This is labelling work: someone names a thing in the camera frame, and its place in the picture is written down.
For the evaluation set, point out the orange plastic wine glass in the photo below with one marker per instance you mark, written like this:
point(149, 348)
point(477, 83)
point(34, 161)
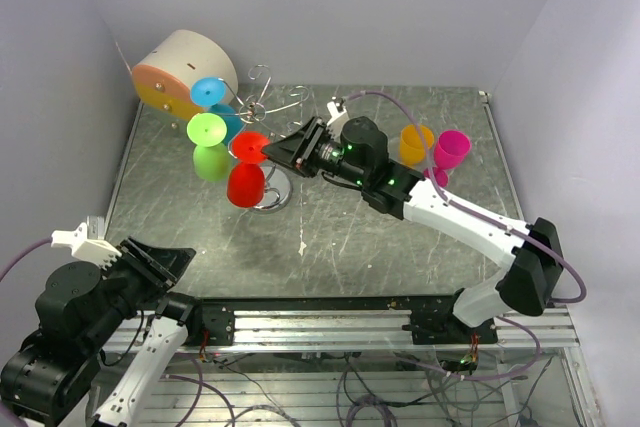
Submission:
point(411, 148)

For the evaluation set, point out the chrome wire glass rack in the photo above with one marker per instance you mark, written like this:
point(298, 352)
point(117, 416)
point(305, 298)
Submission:
point(278, 186)

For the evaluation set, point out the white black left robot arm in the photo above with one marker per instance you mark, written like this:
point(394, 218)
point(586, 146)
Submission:
point(80, 309)

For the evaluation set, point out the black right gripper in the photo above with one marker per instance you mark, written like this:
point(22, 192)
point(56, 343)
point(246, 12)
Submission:
point(296, 152)

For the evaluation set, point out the red plastic wine glass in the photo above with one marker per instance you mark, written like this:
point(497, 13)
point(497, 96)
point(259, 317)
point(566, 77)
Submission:
point(246, 182)

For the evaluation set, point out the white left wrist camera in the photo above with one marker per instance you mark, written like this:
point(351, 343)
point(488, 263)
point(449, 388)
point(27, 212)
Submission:
point(87, 242)

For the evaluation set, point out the beige round box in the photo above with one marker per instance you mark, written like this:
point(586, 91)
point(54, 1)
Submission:
point(164, 78)

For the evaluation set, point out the green plastic wine glass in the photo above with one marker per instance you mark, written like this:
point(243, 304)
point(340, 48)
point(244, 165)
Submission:
point(211, 159)

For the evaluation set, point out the pink plastic wine glass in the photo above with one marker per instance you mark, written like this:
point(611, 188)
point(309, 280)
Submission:
point(449, 152)

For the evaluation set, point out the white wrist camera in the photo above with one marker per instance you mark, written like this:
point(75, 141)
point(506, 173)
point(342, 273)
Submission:
point(338, 116)
point(87, 242)

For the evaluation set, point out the aluminium mounting rail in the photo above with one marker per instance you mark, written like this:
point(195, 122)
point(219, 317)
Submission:
point(332, 325)

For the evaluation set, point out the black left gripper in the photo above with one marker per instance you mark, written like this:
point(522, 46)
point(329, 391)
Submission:
point(158, 267)

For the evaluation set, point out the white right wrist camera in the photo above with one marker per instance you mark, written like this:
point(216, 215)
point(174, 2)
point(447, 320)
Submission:
point(338, 116)

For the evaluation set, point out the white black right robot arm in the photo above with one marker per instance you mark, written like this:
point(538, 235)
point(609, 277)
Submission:
point(527, 254)

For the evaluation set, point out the blue plastic wine glass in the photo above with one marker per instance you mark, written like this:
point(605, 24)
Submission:
point(208, 93)

